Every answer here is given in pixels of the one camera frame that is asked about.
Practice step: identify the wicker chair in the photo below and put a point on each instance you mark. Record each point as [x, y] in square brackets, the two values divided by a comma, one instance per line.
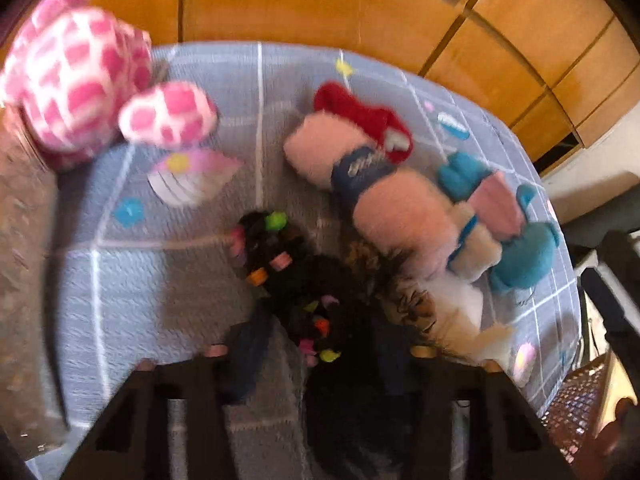
[586, 402]

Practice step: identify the wooden wardrobe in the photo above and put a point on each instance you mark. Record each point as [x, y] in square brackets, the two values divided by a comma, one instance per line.
[547, 68]

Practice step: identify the blue plush doll pink dress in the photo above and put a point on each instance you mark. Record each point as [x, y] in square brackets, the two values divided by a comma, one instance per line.
[528, 247]

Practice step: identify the brown satin scrunchie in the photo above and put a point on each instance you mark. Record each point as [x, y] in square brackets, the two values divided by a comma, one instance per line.
[403, 300]

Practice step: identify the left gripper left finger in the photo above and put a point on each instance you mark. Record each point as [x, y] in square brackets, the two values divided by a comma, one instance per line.
[130, 439]

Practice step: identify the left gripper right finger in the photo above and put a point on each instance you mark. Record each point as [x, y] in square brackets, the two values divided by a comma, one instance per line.
[505, 439]

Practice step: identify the ornate silver tissue box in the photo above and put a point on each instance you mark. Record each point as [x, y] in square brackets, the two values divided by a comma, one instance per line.
[30, 415]

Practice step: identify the grey checked bed sheet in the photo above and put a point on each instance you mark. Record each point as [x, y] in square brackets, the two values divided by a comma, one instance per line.
[134, 278]

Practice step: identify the pink white giraffe plush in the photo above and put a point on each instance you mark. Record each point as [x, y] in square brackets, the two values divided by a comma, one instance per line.
[80, 77]

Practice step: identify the pink fluffy sock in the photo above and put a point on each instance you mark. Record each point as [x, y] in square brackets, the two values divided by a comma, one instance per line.
[395, 208]

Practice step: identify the red sock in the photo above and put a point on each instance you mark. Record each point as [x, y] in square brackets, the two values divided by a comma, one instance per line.
[381, 123]

